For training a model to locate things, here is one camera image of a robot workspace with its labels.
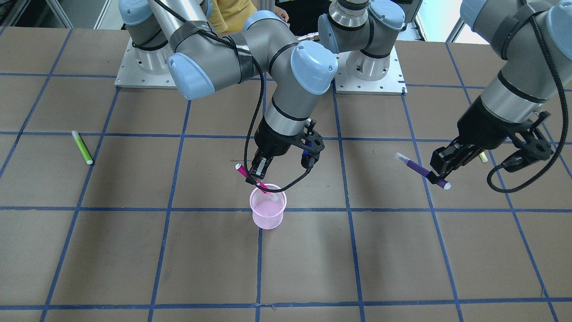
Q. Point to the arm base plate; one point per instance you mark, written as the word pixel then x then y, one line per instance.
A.
pixel 360 74
pixel 145 69

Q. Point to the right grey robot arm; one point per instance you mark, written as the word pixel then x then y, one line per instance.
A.
pixel 174 44

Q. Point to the purple marker pen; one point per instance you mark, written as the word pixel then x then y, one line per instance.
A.
pixel 418 168

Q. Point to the yellow marker pen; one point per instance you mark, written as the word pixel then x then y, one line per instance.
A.
pixel 483 157

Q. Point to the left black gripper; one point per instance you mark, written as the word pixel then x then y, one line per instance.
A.
pixel 479 126

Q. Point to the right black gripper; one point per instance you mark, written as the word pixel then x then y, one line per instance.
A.
pixel 272 141

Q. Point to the pink mesh cup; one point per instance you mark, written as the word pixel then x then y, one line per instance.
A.
pixel 267 208

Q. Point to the green marker pen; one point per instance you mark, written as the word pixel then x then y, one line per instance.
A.
pixel 82 147

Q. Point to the person in yellow shirt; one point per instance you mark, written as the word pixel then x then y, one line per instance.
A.
pixel 229 16

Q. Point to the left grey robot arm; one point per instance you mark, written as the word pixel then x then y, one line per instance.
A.
pixel 522 86

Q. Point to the pink marker pen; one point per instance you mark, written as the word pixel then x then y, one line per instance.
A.
pixel 252 179

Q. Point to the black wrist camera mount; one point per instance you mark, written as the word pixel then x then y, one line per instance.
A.
pixel 308 139

